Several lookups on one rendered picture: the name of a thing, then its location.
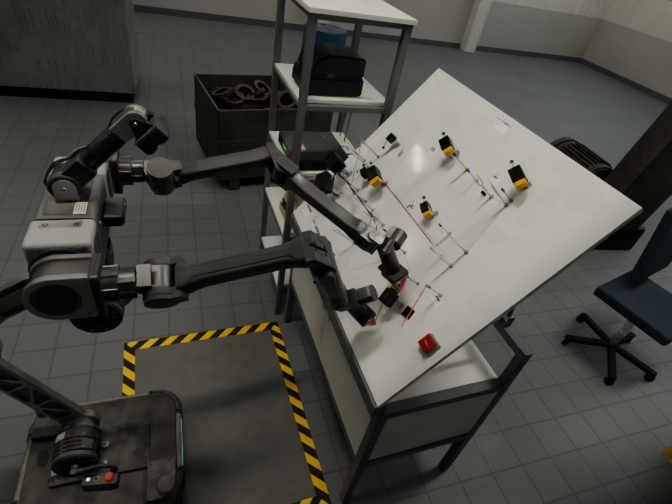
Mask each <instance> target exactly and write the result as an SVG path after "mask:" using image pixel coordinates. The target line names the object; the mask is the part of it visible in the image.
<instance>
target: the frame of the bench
mask: <svg viewBox="0 0 672 504"><path fill-rule="evenodd" d="M292 273H293V268H291V270H290V277H289V285H288V292H287V299H286V306H285V314H284V321H285V322H286V323H289V322H290V321H291V318H292V311H293V305H294V298H296V301H297V304H298V306H299V309H300V312H301V315H302V318H303V321H304V323H305V326H306V329H307V332H308V335H309V337H310V340H311V343H312V346H313V349H314V352H315V354H316V357H317V360H318V363H319V366H320V369H321V371H322V374H323V377H324V380H325V383H326V385H327V388H328V391H329V394H330V397H331V400H332V402H333V405H334V408H335V411H336V414H337V416H338V419H339V422H340V425H341V428H342V431H343V433H344V436H345V439H346V442H347V445H348V448H349V450H350V453H351V456H352V459H353V463H352V465H351V468H350V470H349V473H348V475H347V477H346V480H345V482H344V485H343V487H342V489H341V492H340V494H339V495H340V500H341V502H342V503H346V502H347V501H349V500H350V498H351V496H352V494H353V492H354V490H355V488H356V485H357V483H358V481H359V479H360V477H361V475H362V472H363V470H364V468H365V467H369V466H372V465H376V464H379V463H383V462H386V461H390V460H393V459H397V458H400V457H404V456H407V455H411V454H414V453H418V452H421V451H425V450H429V449H432V448H436V447H439V446H443V445H446V444H450V443H453V444H452V445H451V447H450V448H449V449H448V451H447V452H446V454H445V455H444V457H443V458H442V459H441V461H440V462H439V464H438V466H439V470H440V471H441V472H445V471H446V470H448V469H449V468H450V466H451V465H452V464H453V462H454V461H455V459H456V458H457V457H458V455H459V454H460V453H461V451H462V450H463V449H464V447H465V446H466V445H467V443H468V442H469V441H470V439H471V438H472V437H473V435H474V434H475V432H476V431H477V430H478V428H479V427H480V426H481V424H482V423H483V422H484V420H485V419H486V418H487V416H488V415H489V414H490V412H491V411H492V409H493V408H494V407H495V405H496V404H497V403H498V401H499V400H500V399H501V397H502V396H503V395H504V393H505V392H506V391H507V389H508V388H509V387H510V385H511V384H508V385H503V383H502V382H501V380H500V379H499V376H500V375H501V374H502V370H501V369H500V367H499V366H498V365H497V363H496V362H495V360H494V359H493V358H492V356H491V355H490V353H489V352H488V351H487V349H486V348H485V346H484V345H483V343H482V342H481V341H480V339H479V338H478V336H476V337H474V338H473V339H472V341H473V342H474V344H475V345H476V346H477V348H478V349H479V351H480V352H481V354H482V355H483V357H484V358H485V359H486V361H487V362H488V364H489V365H490V367H491V368H492V369H493V371H494V372H495V374H496V375H497V377H498V378H495V379H491V380H487V381H483V382H478V383H474V384H470V385H465V386H461V387H457V388H452V389H448V390H444V391H439V392H435V393H431V394H426V395H422V396H418V397H414V398H409V399H405V400H401V401H396V402H392V403H388V407H387V409H386V411H385V413H384V415H380V416H376V417H372V418H371V420H370V423H369V425H368V427H367V430H366V432H365V435H364V437H363V439H362V442H361V444H360V446H359V449H358V451H357V454H356V456H355V454H354V451H353V448H352V446H351V443H350V440H349V437H348V434H347V432H346V429H345V426H344V423H343V421H342V418H341V415H340V412H339V410H338V407H337V404H336V401H335V398H334V396H333V393H332V390H331V387H330V385H329V382H328V379H327V376H326V373H325V371H324V368H323V365H322V362H321V360H320V357H319V354H318V351H317V349H316V346H315V343H314V340H313V337H312V335H311V332H310V329H309V326H308V324H307V321H306V318H305V315H304V312H303V310H302V307H301V304H300V301H299V299H298V296H297V293H296V290H295V288H294V285H293V282H292ZM495 392H498V393H497V395H496V396H495V397H494V399H493V400H492V402H491V403H490V404H489V406H488V407H487V409H486V410H485V411H484V413H483V414H482V415H481V417H480V418H479V420H478V421H477V422H476V424H475V425H474V427H473V428H472V429H471V431H470V432H468V433H464V434H461V435H457V436H454V437H450V438H447V439H443V440H439V441H436V442H432V443H429V444H425V445H422V446H418V447H414V448H411V449H407V450H404V451H400V452H397V453H393V454H389V455H386V456H382V457H379V458H375V459H372V460H369V457H370V455H371V453H372V451H373V449H374V447H375V445H376V442H377V440H378V438H379V436H380V434H381V432H382V430H383V427H384V425H385V423H386V421H387V419H389V418H393V417H397V416H401V415H405V414H409V413H413V412H417V411H421V410H426V409H430V408H434V407H438V406H442V405H446V404H450V403H454V402H458V401H462V400H466V399H470V398H474V397H478V396H482V395H486V394H491V393H495Z"/></svg>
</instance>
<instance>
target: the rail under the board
mask: <svg viewBox="0 0 672 504"><path fill-rule="evenodd" d="M290 224H291V226H292V229H293V231H294V234H295V236H296V238H297V237H302V235H301V229H300V227H299V225H298V223H297V220H296V218H295V216H294V213H291V219H290ZM309 270H310V268H309ZM310 272H311V270H310ZM311 275H312V277H313V280H314V281H315V280H316V278H317V277H315V276H314V275H313V273H312V272H311ZM316 287H317V289H318V292H319V294H320V296H321V299H322V301H323V304H324V306H325V309H326V311H327V313H328V316H329V318H330V321H331V323H332V325H333V328H334V330H335V333H336V335H337V338H338V340H339V342H340V345H341V347H342V350H343V352H344V354H345V357H346V359H347V362H348V364H349V367H350V369H351V371H352V374H353V376H354V379H355V381H356V384H357V386H358V388H359V391H360V393H361V396H362V398H363V400H364V403H365V405H366V408H367V410H368V413H369V415H370V417H371V418H372V417H376V416H380V415H384V413H385V411H386V409H387V407H388V403H386V404H385V405H383V406H382V407H381V408H380V407H377V404H376V402H375V400H374V397H373V395H372V393H371V391H370V388H369V386H368V384H367V381H366V379H365V377H364V374H363V372H362V370H361V368H360V365H359V363H358V361H357V358H356V356H355V354H354V351H353V349H352V347H351V345H350V342H349V340H348V338H347V335H346V333H345V331H344V328H343V326H342V324H341V322H340V319H339V317H338V315H337V312H336V310H333V309H332V308H331V306H330V302H329V299H328V296H327V294H326V292H325V290H324V288H323V286H321V285H320V283H319V281H318V279H317V280H316Z"/></svg>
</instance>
